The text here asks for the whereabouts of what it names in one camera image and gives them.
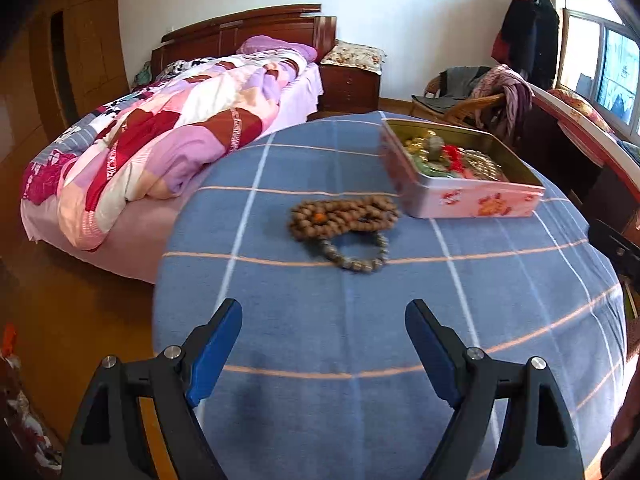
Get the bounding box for red cord knot charm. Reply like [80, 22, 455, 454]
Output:
[442, 144, 464, 174]

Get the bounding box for yellow amber bead bracelet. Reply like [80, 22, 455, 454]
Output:
[401, 129, 440, 157]

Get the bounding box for grey stone bead bracelet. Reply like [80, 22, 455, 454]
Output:
[313, 231, 392, 274]

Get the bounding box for brown wooden bead mala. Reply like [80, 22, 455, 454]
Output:
[288, 195, 400, 242]

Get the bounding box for silver wrist watch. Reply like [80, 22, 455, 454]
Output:
[423, 134, 445, 162]

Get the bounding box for operator right hand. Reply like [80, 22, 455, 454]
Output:
[601, 376, 640, 476]

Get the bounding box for cluttered side table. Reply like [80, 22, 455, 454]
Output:
[1, 323, 62, 479]

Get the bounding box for window bench with bedding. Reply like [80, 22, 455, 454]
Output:
[529, 84, 640, 200]

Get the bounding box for floral pillow on bench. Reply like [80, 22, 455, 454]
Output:
[549, 88, 614, 134]

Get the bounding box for pink metal tin box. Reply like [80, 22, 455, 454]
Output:
[380, 118, 544, 219]

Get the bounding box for window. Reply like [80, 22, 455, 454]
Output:
[558, 0, 639, 144]

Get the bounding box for clothes on chair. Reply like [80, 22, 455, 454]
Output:
[434, 64, 533, 146]

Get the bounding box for wicker chair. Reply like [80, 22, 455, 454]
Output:
[409, 76, 506, 128]

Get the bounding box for dark coats on rack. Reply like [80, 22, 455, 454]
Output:
[491, 0, 560, 90]

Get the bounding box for wooden bed with headboard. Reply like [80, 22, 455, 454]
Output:
[21, 4, 336, 282]

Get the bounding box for blue plaid tablecloth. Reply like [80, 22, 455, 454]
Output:
[153, 113, 627, 479]

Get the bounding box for pink patchwork quilt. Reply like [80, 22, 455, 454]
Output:
[21, 48, 308, 250]

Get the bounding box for wooden nightstand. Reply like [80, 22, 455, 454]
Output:
[319, 65, 381, 114]

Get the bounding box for floral cushion on nightstand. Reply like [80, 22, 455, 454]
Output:
[320, 40, 386, 76]

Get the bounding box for purple pillow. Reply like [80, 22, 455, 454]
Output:
[236, 35, 318, 63]

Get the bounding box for wooden wardrobe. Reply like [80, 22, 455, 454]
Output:
[1, 0, 129, 164]

